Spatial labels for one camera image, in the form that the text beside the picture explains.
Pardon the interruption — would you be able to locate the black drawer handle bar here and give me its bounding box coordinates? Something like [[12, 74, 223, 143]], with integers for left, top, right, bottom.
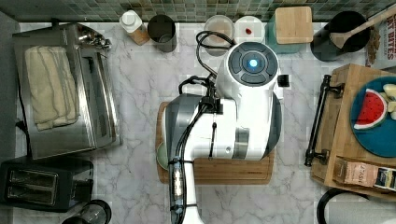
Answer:
[[304, 75, 345, 167]]

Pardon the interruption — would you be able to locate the wooden drawer box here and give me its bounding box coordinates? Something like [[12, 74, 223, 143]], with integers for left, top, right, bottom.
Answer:
[[311, 63, 395, 201]]

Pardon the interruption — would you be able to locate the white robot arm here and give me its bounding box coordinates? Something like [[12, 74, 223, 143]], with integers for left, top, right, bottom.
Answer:
[[162, 42, 282, 224]]

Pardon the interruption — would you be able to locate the green plate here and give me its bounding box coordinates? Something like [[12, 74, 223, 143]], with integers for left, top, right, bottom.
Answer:
[[156, 143, 168, 170]]

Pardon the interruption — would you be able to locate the wooden cutting board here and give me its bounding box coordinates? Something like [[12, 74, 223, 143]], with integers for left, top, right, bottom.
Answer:
[[155, 101, 276, 186]]

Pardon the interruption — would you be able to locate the clear cereal jar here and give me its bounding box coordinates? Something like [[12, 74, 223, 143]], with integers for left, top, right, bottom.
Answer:
[[203, 15, 234, 57]]

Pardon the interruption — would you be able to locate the grey metal cup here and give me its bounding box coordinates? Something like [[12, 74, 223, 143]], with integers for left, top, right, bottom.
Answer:
[[148, 15, 177, 52]]

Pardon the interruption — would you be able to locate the white lidded container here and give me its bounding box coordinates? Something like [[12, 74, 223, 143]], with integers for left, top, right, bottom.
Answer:
[[234, 16, 265, 44]]

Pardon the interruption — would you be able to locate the silver toaster oven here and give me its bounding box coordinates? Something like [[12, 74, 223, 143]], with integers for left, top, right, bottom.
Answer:
[[12, 23, 121, 160]]

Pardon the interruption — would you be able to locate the white cap bottle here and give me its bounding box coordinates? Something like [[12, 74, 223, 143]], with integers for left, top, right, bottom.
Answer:
[[120, 10, 149, 46]]

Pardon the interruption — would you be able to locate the teal canister wooden lid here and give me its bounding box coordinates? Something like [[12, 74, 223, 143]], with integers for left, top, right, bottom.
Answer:
[[265, 7, 313, 54]]

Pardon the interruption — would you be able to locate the black utensil holder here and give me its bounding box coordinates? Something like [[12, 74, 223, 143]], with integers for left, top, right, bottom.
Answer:
[[310, 11, 371, 62]]

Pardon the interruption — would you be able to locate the glass tumbler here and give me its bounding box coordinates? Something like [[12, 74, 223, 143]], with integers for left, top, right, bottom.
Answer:
[[62, 200, 112, 224]]

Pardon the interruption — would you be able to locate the beige folded towel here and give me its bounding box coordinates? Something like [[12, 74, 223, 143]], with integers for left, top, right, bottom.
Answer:
[[24, 46, 79, 131]]

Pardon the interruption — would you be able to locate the wooden spoon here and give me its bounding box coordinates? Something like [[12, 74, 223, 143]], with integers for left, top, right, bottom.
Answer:
[[330, 6, 396, 49]]

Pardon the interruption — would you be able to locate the black toaster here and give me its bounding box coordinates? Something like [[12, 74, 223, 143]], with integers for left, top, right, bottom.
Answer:
[[1, 157, 93, 213]]

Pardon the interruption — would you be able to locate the brown coffee bag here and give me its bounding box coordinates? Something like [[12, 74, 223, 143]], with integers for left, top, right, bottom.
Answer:
[[332, 158, 395, 191]]

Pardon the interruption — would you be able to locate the plush watermelon slice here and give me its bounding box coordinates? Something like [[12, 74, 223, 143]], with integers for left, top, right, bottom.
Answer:
[[354, 89, 387, 130]]

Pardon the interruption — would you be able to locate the blue plate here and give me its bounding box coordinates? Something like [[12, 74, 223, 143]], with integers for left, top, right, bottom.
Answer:
[[349, 77, 396, 158]]

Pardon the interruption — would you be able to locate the snack box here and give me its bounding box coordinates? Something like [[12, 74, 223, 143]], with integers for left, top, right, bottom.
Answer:
[[366, 15, 396, 70]]

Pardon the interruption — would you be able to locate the plush banana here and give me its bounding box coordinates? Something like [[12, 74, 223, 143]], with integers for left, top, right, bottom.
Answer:
[[381, 84, 396, 119]]

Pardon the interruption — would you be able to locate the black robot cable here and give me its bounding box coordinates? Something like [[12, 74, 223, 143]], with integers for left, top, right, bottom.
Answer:
[[177, 30, 237, 96]]

